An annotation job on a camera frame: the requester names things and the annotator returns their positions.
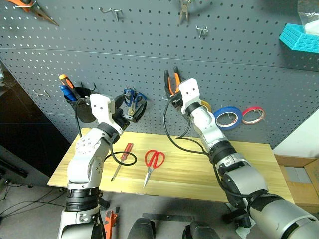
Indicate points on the orange tool on floor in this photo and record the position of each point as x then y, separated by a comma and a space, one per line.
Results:
109, 221

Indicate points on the brown cardboard box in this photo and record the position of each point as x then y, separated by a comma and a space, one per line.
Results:
301, 189

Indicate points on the blue tape roll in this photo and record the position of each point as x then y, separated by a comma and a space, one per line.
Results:
238, 117

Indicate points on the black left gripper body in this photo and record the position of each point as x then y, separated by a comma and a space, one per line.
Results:
122, 120

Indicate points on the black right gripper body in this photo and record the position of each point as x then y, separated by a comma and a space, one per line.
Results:
178, 101

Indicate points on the dark grey metal pegboard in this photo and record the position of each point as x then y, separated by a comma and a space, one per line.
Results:
149, 49

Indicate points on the black plastic cup holder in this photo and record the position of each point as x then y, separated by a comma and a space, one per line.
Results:
86, 113

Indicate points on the orange needle nose pliers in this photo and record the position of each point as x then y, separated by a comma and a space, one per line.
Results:
37, 11

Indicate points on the clear plastic bag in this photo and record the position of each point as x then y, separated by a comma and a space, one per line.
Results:
310, 17

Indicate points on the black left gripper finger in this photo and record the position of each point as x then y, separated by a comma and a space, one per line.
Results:
120, 101
140, 110

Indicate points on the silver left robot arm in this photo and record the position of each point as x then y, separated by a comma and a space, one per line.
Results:
84, 159

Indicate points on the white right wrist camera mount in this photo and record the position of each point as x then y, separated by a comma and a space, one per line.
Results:
189, 90

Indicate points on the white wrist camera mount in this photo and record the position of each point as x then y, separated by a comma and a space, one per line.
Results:
189, 90
99, 109

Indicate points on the yellow tape roll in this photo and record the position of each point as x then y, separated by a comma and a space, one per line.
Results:
208, 104

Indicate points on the silver double pegboard hook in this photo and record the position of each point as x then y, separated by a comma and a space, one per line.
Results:
115, 11

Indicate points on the dark rounded shape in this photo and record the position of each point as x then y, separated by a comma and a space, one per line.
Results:
202, 231
142, 229

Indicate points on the bare metal pliers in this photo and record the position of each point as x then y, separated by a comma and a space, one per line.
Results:
184, 12

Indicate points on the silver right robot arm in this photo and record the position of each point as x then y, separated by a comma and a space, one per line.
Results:
249, 174

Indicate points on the grey metal floor bar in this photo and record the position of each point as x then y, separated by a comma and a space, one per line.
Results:
169, 217

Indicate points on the cyan plastic bin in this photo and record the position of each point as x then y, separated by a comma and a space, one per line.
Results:
299, 39

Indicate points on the orange blue screwdrivers in cup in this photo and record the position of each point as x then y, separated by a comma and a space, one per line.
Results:
69, 84

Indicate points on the silver short pegboard hook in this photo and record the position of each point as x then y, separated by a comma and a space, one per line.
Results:
202, 30

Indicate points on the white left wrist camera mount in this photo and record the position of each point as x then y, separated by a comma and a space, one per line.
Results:
99, 109

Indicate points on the red tape roll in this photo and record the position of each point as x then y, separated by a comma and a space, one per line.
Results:
262, 114

